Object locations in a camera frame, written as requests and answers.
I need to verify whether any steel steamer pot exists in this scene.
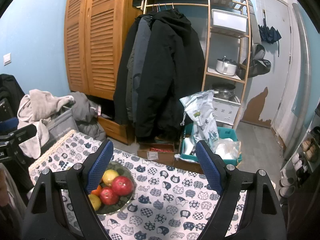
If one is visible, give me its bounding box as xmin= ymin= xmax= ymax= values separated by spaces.
xmin=212 ymin=83 xmax=235 ymax=100

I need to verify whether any green glass bowl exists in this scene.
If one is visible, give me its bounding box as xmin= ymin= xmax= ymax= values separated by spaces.
xmin=96 ymin=161 xmax=136 ymax=215

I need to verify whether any red apple front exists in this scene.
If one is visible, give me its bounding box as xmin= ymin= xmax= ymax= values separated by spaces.
xmin=111 ymin=176 xmax=134 ymax=196

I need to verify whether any person's left hand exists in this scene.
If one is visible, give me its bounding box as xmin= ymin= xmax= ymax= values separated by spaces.
xmin=0 ymin=169 xmax=10 ymax=207

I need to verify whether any grey metal pipe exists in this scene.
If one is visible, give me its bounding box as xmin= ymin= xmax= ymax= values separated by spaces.
xmin=283 ymin=3 xmax=312 ymax=160

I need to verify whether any green pear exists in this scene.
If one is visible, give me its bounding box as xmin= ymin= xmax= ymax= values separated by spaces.
xmin=102 ymin=169 xmax=119 ymax=186

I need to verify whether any white rice bag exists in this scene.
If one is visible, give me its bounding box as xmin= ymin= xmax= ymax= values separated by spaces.
xmin=180 ymin=90 xmax=219 ymax=147

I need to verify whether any red apple back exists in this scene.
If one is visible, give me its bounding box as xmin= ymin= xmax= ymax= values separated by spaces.
xmin=99 ymin=186 xmax=119 ymax=206

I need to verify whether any white patterned storage box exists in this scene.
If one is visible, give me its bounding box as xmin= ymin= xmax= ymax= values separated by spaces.
xmin=213 ymin=96 xmax=241 ymax=126

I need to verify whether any dark folded umbrella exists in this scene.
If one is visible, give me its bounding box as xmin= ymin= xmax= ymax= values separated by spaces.
xmin=258 ymin=10 xmax=282 ymax=56

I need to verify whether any wooden drawer box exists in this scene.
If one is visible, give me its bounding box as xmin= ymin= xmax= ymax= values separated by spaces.
xmin=98 ymin=116 xmax=135 ymax=145

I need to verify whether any pile of grey clothes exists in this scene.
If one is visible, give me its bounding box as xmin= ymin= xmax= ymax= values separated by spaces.
xmin=17 ymin=89 xmax=106 ymax=159

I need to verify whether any red apple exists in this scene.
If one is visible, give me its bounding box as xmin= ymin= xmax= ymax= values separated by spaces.
xmin=99 ymin=186 xmax=119 ymax=206
xmin=111 ymin=176 xmax=134 ymax=196

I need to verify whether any black hanging jacket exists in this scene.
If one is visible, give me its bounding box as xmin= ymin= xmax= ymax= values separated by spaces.
xmin=113 ymin=8 xmax=204 ymax=143

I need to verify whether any grey shoe rack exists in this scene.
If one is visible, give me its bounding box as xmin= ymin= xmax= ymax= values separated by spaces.
xmin=279 ymin=112 xmax=319 ymax=198

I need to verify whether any wooden louvered wardrobe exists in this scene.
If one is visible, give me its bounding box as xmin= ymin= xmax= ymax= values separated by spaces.
xmin=64 ymin=0 xmax=142 ymax=100

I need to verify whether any white pot with lid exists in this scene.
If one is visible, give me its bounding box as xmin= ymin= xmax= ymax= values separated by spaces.
xmin=216 ymin=57 xmax=238 ymax=76

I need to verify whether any large orange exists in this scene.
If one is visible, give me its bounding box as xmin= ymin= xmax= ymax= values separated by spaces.
xmin=91 ymin=185 xmax=102 ymax=197

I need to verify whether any cat pattern tablecloth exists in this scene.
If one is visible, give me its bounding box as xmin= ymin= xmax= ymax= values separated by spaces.
xmin=28 ymin=129 xmax=249 ymax=240

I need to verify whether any white wall switch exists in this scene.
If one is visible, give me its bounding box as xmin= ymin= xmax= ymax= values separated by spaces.
xmin=3 ymin=53 xmax=11 ymax=66

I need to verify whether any wooden shelf rack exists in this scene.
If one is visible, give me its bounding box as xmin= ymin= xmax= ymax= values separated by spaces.
xmin=202 ymin=0 xmax=252 ymax=129

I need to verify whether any clear plastic bag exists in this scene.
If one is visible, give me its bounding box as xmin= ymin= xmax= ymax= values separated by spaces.
xmin=213 ymin=138 xmax=241 ymax=160

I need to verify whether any white plastic drawer bin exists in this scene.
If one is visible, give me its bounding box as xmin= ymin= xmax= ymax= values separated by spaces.
xmin=211 ymin=9 xmax=248 ymax=33

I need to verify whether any teal storage box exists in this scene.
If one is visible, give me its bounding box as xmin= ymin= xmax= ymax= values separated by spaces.
xmin=175 ymin=124 xmax=242 ymax=166

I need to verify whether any grey hanging bag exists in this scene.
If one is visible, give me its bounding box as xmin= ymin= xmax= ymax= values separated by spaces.
xmin=248 ymin=43 xmax=271 ymax=78

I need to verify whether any yellow pear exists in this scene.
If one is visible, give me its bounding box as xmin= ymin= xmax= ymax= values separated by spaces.
xmin=88 ymin=194 xmax=101 ymax=211

